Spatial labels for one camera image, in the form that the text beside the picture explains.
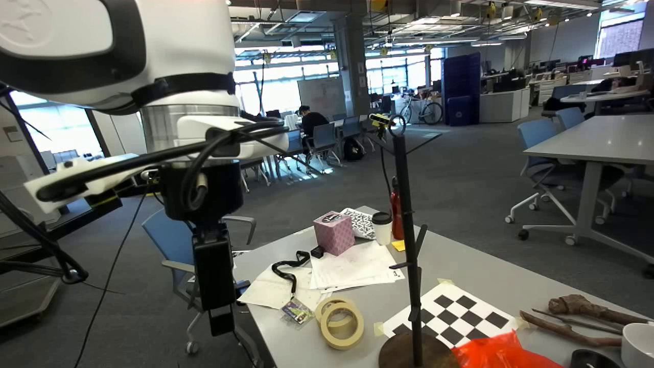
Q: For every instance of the pink tissue box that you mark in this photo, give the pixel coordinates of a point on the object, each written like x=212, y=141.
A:
x=334, y=232

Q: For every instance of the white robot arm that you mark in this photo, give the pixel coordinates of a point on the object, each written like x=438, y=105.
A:
x=120, y=57

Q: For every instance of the beige masking tape roll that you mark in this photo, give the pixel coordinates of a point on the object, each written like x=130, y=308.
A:
x=339, y=323

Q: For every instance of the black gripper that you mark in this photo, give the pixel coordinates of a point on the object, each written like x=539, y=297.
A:
x=205, y=198

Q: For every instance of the white paper sheets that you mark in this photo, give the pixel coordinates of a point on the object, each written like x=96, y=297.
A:
x=316, y=278

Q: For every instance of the red fire extinguisher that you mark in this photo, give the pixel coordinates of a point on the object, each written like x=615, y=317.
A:
x=397, y=212

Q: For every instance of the black ladle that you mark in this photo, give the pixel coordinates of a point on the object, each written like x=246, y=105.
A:
x=587, y=359

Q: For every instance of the fiducial marker sheet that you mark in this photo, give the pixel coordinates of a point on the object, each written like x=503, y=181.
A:
x=360, y=223

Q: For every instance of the grey office table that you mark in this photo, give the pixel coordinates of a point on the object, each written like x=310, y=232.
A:
x=599, y=141

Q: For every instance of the white mug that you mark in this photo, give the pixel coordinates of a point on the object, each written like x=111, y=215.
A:
x=638, y=346

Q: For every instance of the orange plastic bag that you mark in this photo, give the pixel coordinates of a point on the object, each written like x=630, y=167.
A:
x=499, y=353

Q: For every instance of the yellow sticky notes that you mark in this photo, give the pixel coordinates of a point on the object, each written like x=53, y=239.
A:
x=398, y=246

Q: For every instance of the black rack on wooden base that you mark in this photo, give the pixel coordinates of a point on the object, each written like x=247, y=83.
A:
x=410, y=349

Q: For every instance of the black white checkerboard sheet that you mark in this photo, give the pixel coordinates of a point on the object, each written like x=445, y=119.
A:
x=455, y=317

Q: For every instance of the white cup with black lid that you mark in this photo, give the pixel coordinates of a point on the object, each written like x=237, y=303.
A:
x=382, y=228

